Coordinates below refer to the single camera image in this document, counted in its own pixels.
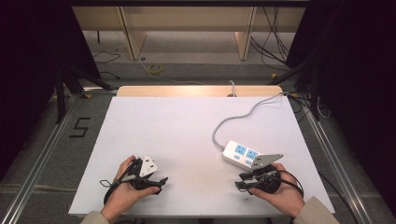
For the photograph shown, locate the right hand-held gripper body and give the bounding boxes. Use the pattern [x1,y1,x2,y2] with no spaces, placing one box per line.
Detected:
[247,152,285,195]

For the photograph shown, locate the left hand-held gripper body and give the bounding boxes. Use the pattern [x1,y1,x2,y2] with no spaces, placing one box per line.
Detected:
[126,154,160,191]

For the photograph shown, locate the person's right hand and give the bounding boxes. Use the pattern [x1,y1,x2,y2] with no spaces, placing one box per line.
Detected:
[248,162,306,218]

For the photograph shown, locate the person's left hand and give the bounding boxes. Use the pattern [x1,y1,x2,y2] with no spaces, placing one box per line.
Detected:
[100,154,157,224]

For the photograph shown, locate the white power strip blue sockets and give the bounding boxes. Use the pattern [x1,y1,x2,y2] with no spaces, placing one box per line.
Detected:
[220,140,266,173]

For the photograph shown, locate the black metal stand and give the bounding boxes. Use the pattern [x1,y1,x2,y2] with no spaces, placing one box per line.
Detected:
[266,55,323,121]
[54,63,114,125]

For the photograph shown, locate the yellow tape roll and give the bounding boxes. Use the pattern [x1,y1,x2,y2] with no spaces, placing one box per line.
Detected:
[147,63,163,76]

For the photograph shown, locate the black curtain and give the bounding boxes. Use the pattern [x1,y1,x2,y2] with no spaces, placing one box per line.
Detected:
[0,0,102,183]
[284,0,396,216]

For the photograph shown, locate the light wooden shelf unit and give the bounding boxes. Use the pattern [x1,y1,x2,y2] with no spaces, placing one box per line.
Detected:
[72,6,306,62]

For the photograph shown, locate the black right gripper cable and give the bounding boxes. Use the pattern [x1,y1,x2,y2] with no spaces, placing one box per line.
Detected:
[275,169,304,200]

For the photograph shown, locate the grey power strip cable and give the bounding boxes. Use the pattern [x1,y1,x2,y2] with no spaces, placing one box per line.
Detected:
[212,91,290,152]

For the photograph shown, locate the aluminium floor rail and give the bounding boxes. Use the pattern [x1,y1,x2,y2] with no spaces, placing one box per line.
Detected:
[303,106,376,224]
[0,91,82,224]

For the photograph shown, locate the long black floor cable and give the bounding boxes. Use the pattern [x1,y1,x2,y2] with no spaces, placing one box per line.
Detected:
[317,170,361,224]

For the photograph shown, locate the short white cable with plug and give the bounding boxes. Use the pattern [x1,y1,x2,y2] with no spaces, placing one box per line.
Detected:
[227,79,238,98]

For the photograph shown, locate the thin white floor cable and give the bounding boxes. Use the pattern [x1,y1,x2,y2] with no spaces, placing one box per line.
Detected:
[137,57,207,86]

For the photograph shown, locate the thin black floor cable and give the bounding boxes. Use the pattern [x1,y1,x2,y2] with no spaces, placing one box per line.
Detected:
[92,49,122,80]

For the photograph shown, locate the bundle of black cables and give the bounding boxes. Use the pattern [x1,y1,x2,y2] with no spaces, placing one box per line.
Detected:
[249,6,293,72]

